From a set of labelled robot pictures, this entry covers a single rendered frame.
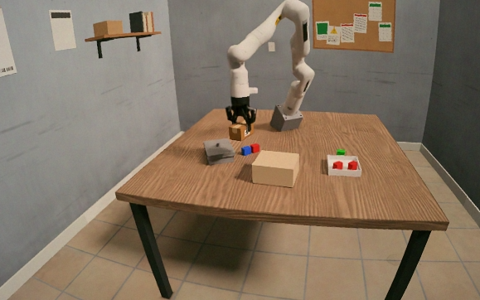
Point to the blue block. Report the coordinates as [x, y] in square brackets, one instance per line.
[246, 150]

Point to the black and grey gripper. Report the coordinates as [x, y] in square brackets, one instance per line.
[241, 107]

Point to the red block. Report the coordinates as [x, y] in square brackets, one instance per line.
[337, 165]
[352, 165]
[254, 148]

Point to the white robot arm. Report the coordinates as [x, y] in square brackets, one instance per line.
[297, 12]

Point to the light wooden cabinet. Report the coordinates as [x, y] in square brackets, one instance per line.
[275, 168]

